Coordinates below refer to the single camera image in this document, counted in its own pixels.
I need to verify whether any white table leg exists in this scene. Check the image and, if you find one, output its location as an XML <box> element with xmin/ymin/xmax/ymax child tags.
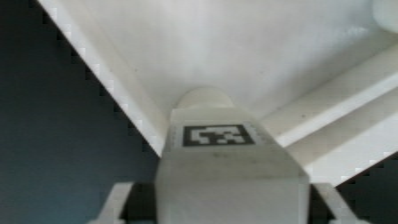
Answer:
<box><xmin>154</xmin><ymin>88</ymin><xmax>309</xmax><ymax>224</ymax></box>

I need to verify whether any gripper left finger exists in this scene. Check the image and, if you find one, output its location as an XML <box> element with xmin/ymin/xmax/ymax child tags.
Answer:
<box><xmin>87</xmin><ymin>182</ymin><xmax>134</xmax><ymax>224</ymax></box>

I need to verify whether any white U-shaped obstacle fence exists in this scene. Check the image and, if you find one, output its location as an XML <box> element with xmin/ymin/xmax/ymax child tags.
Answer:
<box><xmin>284</xmin><ymin>93</ymin><xmax>398</xmax><ymax>186</ymax></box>

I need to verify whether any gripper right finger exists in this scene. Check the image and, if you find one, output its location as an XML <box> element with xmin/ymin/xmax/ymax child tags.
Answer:
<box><xmin>312</xmin><ymin>183</ymin><xmax>371</xmax><ymax>224</ymax></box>

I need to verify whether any white square table top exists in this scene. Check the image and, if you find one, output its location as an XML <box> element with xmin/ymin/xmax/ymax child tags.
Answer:
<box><xmin>37</xmin><ymin>0</ymin><xmax>398</xmax><ymax>154</ymax></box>

